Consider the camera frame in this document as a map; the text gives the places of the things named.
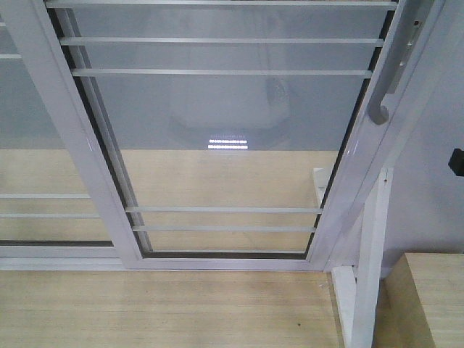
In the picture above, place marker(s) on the white sliding glass door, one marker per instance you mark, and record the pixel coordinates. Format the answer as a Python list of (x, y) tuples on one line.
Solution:
[(224, 76)]

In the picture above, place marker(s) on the white door handle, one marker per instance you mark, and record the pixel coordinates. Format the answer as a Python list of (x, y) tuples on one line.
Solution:
[(400, 45)]

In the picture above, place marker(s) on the white triangular support bracket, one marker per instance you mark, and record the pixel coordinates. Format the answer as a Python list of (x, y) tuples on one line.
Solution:
[(356, 266)]

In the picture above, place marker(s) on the white door frame post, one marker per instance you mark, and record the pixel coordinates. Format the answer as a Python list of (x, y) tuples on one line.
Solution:
[(426, 124)]

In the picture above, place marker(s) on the white fixed glass panel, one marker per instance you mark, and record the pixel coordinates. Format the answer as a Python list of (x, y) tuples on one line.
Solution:
[(59, 205)]

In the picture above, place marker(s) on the light wooden box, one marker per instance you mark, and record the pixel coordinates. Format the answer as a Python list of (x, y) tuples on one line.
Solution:
[(421, 302)]

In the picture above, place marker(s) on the light wooden base platform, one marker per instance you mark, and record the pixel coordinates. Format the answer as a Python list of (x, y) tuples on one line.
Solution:
[(192, 308)]

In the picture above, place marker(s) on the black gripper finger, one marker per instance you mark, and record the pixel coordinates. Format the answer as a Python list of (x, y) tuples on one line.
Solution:
[(456, 162)]

